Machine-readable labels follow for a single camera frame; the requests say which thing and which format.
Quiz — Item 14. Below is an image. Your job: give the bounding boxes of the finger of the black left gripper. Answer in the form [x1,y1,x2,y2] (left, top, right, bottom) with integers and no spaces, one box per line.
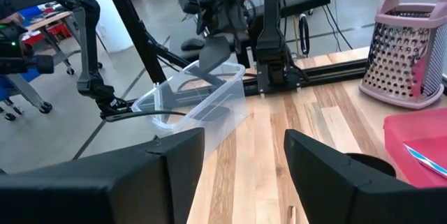
[233,31,253,68]
[198,34,234,75]

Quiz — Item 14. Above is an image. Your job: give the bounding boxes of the wooden workbench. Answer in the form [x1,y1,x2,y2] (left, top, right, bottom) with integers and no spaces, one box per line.
[20,3,76,77]

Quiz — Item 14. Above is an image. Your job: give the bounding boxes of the black leader arm handle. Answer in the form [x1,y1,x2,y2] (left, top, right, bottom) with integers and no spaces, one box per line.
[0,21,55,75]

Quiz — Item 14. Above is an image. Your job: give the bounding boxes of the pink plastic tray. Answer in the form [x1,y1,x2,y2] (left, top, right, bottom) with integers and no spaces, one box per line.
[383,107,447,189]

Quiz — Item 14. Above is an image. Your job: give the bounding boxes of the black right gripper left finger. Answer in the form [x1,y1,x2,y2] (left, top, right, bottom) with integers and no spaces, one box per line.
[0,128,206,224]

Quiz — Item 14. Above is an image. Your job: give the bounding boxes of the black aluminium table frame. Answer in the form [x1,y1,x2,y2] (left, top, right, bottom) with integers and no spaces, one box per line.
[98,0,371,96]

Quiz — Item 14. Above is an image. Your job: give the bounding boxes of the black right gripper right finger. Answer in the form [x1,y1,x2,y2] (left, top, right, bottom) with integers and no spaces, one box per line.
[283,128,447,224]

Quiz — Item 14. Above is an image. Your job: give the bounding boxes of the black articulated stand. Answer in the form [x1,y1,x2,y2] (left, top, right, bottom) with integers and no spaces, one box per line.
[0,0,129,122]

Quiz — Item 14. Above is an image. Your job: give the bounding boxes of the clear plastic container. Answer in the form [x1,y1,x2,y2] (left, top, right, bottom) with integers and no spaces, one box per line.
[131,60,248,158]

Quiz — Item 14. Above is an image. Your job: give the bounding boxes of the person's hand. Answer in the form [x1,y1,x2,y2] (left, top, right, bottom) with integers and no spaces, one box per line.
[0,11,24,26]

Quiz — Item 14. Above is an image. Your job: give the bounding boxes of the blue silver knife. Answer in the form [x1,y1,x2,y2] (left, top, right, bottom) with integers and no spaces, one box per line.
[404,142,447,179]

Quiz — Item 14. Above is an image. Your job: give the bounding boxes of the pink steel box grater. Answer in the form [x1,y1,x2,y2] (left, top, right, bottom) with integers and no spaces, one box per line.
[358,0,447,110]

